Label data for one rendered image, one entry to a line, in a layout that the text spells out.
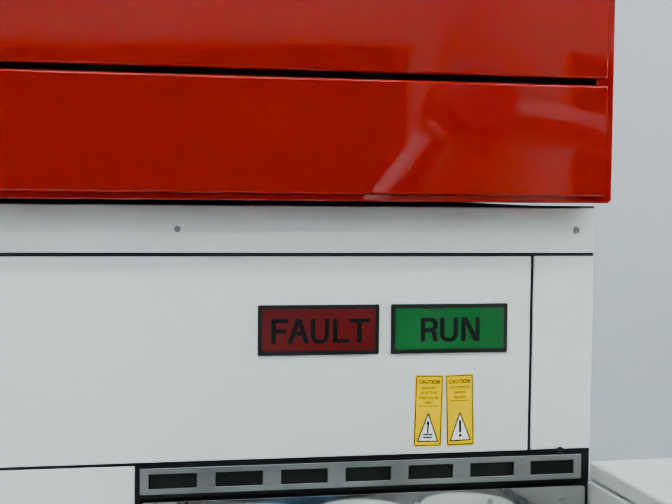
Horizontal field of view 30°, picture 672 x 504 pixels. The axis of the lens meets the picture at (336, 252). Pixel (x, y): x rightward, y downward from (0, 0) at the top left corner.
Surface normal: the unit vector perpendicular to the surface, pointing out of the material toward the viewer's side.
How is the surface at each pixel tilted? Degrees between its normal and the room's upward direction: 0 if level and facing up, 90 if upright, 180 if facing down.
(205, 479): 90
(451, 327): 90
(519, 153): 90
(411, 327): 90
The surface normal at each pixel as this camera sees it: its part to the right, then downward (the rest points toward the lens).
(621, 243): 0.20, 0.05
